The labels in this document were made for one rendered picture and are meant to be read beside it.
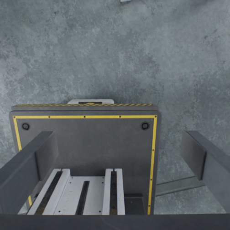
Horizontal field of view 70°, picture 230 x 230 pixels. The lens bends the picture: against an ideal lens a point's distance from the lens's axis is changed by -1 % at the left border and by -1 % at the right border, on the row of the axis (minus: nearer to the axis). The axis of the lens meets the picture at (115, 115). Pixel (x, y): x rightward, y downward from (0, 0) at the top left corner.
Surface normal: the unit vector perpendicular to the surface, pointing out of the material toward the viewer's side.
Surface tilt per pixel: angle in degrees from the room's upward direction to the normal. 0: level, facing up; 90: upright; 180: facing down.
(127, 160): 0
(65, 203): 90
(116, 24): 0
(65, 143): 0
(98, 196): 90
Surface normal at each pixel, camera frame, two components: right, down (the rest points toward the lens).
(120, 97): 0.00, 0.28
